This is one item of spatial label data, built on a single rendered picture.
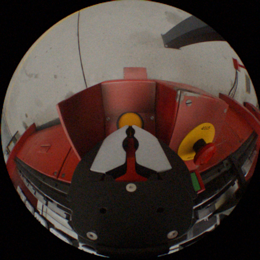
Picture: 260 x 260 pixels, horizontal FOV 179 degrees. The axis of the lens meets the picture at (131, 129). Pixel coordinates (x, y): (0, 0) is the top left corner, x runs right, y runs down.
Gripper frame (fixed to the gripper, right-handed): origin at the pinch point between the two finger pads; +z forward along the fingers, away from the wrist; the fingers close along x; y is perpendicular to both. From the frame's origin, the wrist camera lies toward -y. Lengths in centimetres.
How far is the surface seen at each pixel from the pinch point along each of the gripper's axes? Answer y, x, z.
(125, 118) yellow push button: -0.2, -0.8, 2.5
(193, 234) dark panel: 82, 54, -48
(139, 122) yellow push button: 0.4, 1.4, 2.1
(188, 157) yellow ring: 4.0, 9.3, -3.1
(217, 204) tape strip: 27.5, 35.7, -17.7
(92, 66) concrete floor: -24, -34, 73
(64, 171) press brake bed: 22.0, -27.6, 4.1
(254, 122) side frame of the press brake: -4, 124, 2
